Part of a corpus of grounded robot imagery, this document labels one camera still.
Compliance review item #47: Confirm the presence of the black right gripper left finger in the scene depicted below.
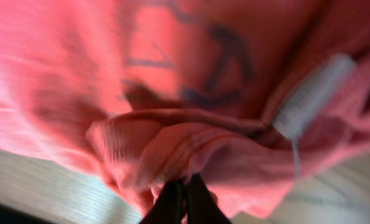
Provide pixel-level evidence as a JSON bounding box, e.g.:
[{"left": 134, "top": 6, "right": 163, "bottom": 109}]
[{"left": 139, "top": 180, "right": 184, "bottom": 224}]

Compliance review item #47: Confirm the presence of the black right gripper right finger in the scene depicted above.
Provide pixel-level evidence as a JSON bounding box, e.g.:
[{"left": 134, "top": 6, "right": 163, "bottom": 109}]
[{"left": 187, "top": 174, "right": 231, "bottom": 224}]

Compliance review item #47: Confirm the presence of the red orange t-shirt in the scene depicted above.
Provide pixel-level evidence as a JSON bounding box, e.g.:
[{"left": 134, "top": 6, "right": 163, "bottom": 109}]
[{"left": 0, "top": 0, "right": 370, "bottom": 218}]

